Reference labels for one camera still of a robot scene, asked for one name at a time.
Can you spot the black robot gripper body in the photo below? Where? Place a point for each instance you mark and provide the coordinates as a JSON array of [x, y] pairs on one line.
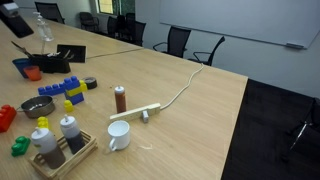
[[18, 27]]

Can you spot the long blue toy block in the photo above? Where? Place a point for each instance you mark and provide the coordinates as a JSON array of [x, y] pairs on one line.
[[50, 90]]

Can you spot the yellow block between blue blocks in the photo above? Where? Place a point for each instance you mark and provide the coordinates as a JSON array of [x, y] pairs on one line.
[[76, 91]]

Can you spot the red toy block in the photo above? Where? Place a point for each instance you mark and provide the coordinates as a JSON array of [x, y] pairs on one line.
[[6, 119]]

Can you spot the small yellow toy block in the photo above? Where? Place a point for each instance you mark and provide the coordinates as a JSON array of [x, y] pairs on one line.
[[68, 106]]

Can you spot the green toy block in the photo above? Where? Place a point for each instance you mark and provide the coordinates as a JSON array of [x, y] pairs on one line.
[[20, 146]]

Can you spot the clear pump sanitizer bottle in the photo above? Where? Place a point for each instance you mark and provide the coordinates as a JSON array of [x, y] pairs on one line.
[[44, 31]]

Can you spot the black office chair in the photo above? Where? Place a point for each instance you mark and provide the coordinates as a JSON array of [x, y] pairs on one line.
[[89, 20], [126, 26], [50, 10], [112, 25], [305, 140], [213, 51], [176, 40], [139, 32]]

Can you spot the orange plastic cup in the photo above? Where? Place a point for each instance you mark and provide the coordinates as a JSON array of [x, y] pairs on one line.
[[32, 74]]

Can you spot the black tool organizer tray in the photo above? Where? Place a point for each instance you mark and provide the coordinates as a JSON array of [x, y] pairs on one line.
[[53, 65]]

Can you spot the black flat tablet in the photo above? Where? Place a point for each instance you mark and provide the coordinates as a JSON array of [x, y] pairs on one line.
[[76, 53]]

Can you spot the metal pot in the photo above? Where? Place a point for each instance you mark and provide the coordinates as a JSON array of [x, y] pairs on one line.
[[40, 112]]

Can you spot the window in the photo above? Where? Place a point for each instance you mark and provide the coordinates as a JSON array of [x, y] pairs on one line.
[[106, 6]]

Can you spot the black tape roll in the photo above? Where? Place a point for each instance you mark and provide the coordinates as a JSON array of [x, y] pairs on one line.
[[94, 83]]

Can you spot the slim squeeze bottle dark sauce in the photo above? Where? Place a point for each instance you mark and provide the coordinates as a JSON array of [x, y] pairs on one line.
[[71, 133]]

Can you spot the brown sauce bottle white cap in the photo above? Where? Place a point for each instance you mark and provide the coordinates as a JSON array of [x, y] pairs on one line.
[[120, 101]]

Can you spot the large squeeze bottle brown sauce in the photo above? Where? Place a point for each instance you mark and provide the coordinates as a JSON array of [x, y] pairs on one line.
[[50, 150]]

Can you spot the wooden slat crate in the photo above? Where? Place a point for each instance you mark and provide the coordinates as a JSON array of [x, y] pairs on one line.
[[84, 149]]

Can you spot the beige power strip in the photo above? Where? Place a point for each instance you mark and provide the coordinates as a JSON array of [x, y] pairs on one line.
[[133, 113]]

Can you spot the white ceramic mug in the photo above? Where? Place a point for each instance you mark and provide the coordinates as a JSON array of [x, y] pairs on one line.
[[121, 138]]

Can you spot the white plug adapter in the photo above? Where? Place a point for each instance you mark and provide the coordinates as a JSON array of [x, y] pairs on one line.
[[145, 116]]

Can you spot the grey whiteboard eraser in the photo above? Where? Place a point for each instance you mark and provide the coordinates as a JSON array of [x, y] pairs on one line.
[[295, 45]]

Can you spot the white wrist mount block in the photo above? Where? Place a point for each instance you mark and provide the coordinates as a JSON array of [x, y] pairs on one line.
[[10, 8]]

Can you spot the white wall whiteboard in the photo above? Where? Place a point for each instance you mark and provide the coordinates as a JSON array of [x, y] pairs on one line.
[[233, 16]]

